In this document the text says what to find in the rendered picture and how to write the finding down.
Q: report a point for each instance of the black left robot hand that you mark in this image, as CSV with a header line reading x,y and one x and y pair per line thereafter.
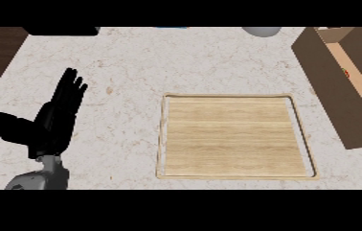
x,y
56,120

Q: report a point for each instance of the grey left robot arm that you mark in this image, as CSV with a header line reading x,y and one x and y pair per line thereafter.
x,y
44,175

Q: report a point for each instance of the pale wooden tray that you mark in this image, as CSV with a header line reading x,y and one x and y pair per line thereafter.
x,y
233,137

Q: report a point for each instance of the brown cardboard box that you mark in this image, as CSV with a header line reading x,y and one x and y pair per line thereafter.
x,y
329,81

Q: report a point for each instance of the red tomato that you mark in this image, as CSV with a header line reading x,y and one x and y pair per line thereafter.
x,y
346,73

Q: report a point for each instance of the black appliance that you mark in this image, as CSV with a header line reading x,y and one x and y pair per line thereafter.
x,y
60,30

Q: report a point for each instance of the grey round bowl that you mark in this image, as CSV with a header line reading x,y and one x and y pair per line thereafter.
x,y
261,31

